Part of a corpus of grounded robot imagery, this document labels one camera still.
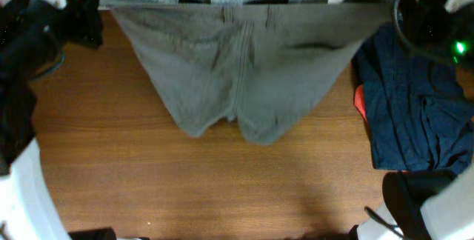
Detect navy blue garment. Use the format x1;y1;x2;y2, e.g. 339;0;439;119
354;24;473;174

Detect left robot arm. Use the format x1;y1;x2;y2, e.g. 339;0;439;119
1;0;116;239

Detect grey shorts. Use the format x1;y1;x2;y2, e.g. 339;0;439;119
101;0;392;144

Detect red and black garment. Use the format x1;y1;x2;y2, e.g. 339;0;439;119
353;84;367;122

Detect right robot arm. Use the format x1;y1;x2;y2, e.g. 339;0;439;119
354;0;473;239

